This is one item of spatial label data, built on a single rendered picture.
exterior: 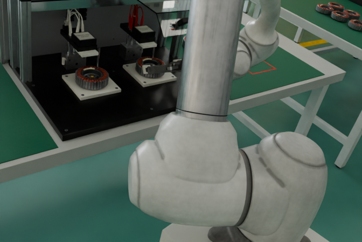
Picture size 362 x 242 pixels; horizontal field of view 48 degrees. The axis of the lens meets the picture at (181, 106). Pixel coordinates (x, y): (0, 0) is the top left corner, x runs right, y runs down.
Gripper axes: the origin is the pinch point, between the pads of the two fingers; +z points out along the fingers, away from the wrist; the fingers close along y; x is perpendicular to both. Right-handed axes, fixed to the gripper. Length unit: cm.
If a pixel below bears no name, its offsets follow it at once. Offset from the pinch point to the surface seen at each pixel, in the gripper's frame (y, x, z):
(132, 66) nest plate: -4.2, 1.2, 12.9
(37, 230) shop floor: -40, -65, 55
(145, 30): 0.2, 13.6, 6.6
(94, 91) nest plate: -26.0, -4.5, 3.0
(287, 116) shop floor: 150, -58, 67
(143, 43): -1.7, 9.1, 6.8
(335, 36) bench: 133, -2, 14
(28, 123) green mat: -49, -9, 1
